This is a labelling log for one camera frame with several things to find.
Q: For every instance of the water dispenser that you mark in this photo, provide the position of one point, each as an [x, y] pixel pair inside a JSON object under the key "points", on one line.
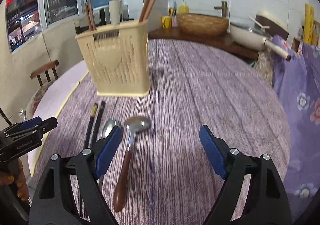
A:
{"points": [[101, 17]]}

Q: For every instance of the left hand orange glove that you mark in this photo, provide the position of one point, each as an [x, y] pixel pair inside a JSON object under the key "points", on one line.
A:
{"points": [[20, 181]]}

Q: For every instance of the brown wooden chopstick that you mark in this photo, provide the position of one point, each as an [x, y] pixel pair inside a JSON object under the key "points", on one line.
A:
{"points": [[148, 10], [91, 15]]}

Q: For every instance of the black chopstick plain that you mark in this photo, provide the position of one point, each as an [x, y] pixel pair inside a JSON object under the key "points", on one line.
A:
{"points": [[97, 123]]}

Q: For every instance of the paper towel roll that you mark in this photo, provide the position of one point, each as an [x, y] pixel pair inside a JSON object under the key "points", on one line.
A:
{"points": [[115, 11]]}

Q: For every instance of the yellow package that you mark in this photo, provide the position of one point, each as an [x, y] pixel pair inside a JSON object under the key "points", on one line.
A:
{"points": [[308, 24]]}

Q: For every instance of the cream frying pan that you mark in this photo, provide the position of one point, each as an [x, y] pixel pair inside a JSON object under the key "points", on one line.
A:
{"points": [[255, 39]]}

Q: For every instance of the woven basin sink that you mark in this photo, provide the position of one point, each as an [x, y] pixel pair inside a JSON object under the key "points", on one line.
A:
{"points": [[199, 24]]}

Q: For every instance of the large steel spoon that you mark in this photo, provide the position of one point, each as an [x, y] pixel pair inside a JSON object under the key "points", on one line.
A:
{"points": [[109, 125]]}

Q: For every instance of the wooden chair with cushion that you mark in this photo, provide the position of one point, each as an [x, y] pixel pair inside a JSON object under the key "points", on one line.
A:
{"points": [[44, 69]]}

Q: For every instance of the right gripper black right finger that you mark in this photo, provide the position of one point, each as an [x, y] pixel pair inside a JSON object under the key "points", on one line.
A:
{"points": [[252, 190]]}

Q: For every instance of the yellow cup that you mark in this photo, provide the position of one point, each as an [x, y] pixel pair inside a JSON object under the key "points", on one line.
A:
{"points": [[166, 22]]}

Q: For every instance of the black chopstick gold band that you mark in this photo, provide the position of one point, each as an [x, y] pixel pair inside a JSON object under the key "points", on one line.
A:
{"points": [[86, 145]]}

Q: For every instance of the steel spoon wooden handle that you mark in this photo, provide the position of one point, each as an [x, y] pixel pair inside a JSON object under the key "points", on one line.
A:
{"points": [[135, 124]]}

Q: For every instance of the purple floral cloth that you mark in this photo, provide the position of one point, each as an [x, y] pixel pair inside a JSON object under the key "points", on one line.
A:
{"points": [[296, 83]]}

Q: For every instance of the cream perforated utensil holder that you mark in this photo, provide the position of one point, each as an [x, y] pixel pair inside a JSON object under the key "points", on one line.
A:
{"points": [[116, 57]]}

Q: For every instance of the pug print seat cushion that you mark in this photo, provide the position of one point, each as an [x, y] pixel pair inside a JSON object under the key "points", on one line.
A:
{"points": [[35, 100]]}

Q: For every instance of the brass faucet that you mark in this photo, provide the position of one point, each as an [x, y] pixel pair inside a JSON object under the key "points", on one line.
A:
{"points": [[223, 8]]}

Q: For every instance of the yellow soap bottle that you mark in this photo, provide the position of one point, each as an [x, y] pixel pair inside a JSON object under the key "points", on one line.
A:
{"points": [[183, 8]]}

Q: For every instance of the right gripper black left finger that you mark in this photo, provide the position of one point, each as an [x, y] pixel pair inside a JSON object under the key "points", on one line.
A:
{"points": [[53, 201]]}

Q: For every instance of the dark wooden counter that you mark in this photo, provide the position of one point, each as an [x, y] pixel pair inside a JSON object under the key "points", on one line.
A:
{"points": [[223, 42]]}

